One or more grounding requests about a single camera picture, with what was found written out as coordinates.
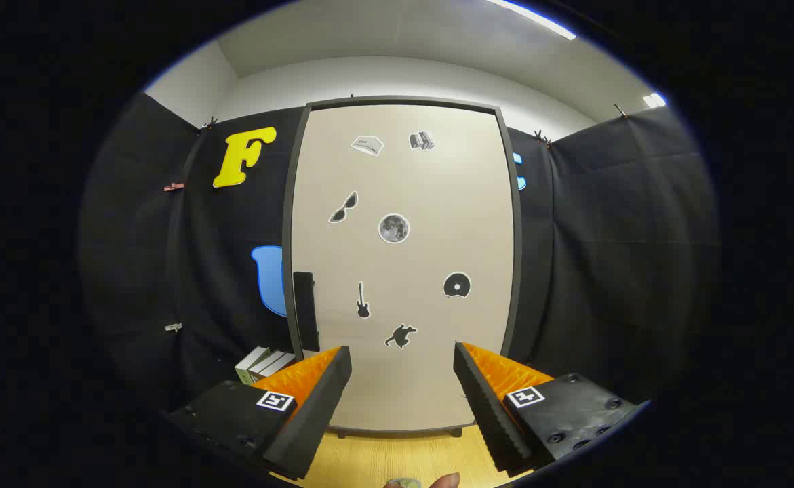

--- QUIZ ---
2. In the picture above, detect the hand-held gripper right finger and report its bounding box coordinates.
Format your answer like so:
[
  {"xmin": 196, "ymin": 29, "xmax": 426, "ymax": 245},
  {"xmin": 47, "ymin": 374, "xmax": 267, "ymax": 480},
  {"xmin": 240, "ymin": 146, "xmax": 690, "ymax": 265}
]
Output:
[{"xmin": 453, "ymin": 341, "xmax": 650, "ymax": 477}]

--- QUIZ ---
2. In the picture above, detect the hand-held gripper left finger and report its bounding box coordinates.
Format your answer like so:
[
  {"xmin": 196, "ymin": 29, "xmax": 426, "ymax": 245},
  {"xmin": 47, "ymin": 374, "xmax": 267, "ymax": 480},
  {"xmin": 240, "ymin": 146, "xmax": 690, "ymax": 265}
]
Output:
[{"xmin": 165, "ymin": 346, "xmax": 353, "ymax": 482}]

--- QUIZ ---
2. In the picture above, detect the black door handle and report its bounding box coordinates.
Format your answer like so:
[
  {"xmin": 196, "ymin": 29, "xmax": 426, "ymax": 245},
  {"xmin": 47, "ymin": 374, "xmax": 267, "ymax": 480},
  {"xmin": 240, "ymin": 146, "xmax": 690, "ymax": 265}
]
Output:
[{"xmin": 293, "ymin": 271, "xmax": 321, "ymax": 353}]

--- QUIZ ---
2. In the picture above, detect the brown book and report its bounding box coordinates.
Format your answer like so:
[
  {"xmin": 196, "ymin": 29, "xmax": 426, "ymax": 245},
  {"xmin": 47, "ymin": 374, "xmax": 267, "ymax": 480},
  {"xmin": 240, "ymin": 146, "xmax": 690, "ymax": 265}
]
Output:
[{"xmin": 258, "ymin": 352, "xmax": 297, "ymax": 377}]

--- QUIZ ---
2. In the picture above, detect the thin dark book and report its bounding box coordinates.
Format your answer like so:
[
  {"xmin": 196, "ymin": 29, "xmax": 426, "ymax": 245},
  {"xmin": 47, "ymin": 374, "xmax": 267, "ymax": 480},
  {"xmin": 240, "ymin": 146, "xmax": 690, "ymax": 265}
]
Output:
[{"xmin": 249, "ymin": 350, "xmax": 283, "ymax": 380}]

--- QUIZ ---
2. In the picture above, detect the green book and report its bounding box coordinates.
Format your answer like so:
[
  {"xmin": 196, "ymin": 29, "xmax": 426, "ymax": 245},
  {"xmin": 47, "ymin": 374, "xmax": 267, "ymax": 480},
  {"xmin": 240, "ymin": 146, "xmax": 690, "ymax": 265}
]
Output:
[{"xmin": 235, "ymin": 346, "xmax": 269, "ymax": 385}]

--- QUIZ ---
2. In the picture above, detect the grey cabinet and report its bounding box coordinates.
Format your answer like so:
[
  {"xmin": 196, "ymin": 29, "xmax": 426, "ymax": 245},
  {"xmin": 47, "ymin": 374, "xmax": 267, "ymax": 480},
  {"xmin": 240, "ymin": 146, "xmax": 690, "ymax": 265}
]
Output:
[{"xmin": 281, "ymin": 95, "xmax": 524, "ymax": 438}]

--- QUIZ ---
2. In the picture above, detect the black backdrop cloth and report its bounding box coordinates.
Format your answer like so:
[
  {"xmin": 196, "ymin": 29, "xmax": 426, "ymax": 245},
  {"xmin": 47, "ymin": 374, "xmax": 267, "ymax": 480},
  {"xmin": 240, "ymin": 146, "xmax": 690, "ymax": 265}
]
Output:
[{"xmin": 78, "ymin": 91, "xmax": 719, "ymax": 421}]

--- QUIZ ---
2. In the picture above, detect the ceiling light strip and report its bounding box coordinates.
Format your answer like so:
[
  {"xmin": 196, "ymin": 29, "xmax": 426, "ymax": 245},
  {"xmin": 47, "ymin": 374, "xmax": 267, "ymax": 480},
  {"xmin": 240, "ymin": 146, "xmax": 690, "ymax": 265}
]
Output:
[{"xmin": 485, "ymin": 0, "xmax": 577, "ymax": 41}]

